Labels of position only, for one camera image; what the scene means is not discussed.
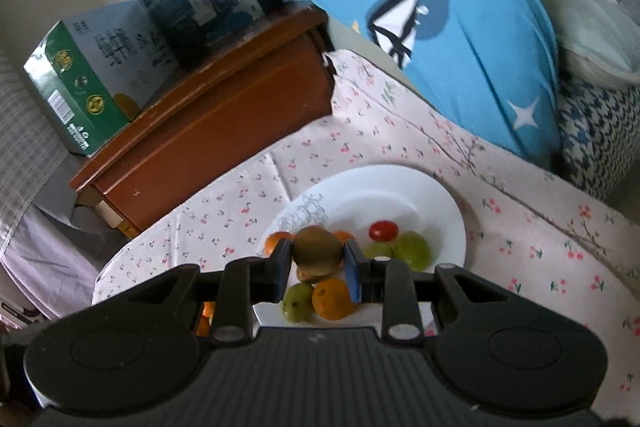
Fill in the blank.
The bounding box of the blue printed cushion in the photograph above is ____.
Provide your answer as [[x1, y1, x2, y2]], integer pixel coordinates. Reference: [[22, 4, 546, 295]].
[[287, 0, 561, 165]]

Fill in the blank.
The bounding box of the green cardboard box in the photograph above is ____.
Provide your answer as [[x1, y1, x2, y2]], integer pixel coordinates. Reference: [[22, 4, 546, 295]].
[[24, 0, 181, 158]]

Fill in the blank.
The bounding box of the blue houndstooth cloth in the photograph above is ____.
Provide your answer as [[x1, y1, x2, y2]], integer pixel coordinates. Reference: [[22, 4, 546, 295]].
[[555, 82, 640, 202]]

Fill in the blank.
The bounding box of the brown wooden cabinet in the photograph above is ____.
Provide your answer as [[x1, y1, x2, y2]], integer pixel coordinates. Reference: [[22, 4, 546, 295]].
[[70, 4, 333, 238]]

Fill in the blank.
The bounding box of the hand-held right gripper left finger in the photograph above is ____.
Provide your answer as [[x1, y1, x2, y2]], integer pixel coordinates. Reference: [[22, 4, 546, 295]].
[[100, 239, 293, 348]]

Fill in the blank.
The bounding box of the cherry print tablecloth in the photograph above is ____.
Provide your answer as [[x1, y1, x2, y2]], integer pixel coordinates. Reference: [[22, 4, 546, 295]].
[[92, 49, 640, 408]]

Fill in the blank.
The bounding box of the white checked cloth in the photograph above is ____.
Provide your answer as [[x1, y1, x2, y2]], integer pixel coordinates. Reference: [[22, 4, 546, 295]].
[[0, 52, 68, 220]]

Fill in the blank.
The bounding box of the brown kiwi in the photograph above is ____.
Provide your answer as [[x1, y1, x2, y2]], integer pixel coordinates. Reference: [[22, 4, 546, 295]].
[[291, 227, 346, 273], [296, 264, 335, 284]]

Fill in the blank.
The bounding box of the pale pillow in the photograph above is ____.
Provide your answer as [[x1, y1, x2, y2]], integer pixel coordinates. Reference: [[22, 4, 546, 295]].
[[535, 0, 640, 85]]

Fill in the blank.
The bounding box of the lavender checked cloth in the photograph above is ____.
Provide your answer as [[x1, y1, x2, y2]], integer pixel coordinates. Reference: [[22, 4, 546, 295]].
[[0, 202, 117, 323]]

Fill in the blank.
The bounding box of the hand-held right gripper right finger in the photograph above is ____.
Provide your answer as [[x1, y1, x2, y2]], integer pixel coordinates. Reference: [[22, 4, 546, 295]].
[[346, 241, 536, 343]]

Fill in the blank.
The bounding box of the white oval plate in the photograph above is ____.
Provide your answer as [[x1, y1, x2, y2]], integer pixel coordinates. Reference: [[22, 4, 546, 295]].
[[252, 164, 467, 333]]

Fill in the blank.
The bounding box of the large green jujube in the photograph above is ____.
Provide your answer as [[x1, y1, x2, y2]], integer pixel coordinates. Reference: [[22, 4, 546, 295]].
[[392, 231, 432, 272]]

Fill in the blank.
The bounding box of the red cherry tomato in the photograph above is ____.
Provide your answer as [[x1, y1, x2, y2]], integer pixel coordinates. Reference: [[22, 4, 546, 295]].
[[368, 220, 399, 243]]

